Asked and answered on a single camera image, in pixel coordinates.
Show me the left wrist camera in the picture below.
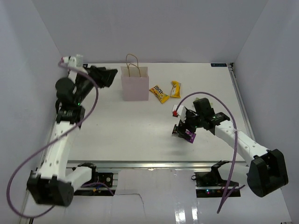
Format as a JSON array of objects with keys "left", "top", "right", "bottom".
[{"left": 62, "top": 54, "right": 83, "bottom": 67}]

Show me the purple M&M packet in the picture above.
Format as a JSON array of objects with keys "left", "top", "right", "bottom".
[{"left": 172, "top": 125, "right": 196, "bottom": 143}]

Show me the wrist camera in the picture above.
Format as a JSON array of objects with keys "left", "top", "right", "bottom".
[
  {"left": 172, "top": 105, "right": 186, "bottom": 122},
  {"left": 62, "top": 54, "right": 83, "bottom": 67}
]

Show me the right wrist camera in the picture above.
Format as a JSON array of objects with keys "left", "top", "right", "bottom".
[{"left": 172, "top": 105, "right": 186, "bottom": 122}]

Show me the yellow M&M packet centre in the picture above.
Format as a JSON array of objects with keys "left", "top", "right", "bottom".
[{"left": 149, "top": 85, "right": 170, "bottom": 104}]

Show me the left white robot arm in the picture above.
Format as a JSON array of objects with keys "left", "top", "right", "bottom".
[{"left": 27, "top": 66, "right": 118, "bottom": 207}]

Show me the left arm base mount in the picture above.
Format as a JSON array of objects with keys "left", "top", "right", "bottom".
[{"left": 72, "top": 162, "right": 115, "bottom": 196}]

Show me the pink paper bag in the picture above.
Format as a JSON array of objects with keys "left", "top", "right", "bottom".
[{"left": 121, "top": 53, "right": 150, "bottom": 101}]

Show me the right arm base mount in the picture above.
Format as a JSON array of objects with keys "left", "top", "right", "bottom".
[{"left": 191, "top": 161, "right": 229, "bottom": 198}]

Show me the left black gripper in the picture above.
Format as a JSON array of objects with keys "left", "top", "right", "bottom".
[{"left": 75, "top": 65, "right": 118, "bottom": 104}]

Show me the yellow snack bar wrapper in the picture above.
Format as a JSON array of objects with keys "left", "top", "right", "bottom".
[{"left": 170, "top": 80, "right": 181, "bottom": 98}]

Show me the blue label right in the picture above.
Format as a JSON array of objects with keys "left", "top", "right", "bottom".
[{"left": 211, "top": 63, "right": 227, "bottom": 67}]

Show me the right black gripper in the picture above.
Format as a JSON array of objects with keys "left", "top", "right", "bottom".
[{"left": 176, "top": 109, "right": 204, "bottom": 140}]

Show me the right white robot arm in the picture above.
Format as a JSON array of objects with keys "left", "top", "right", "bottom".
[{"left": 172, "top": 98, "right": 289, "bottom": 197}]

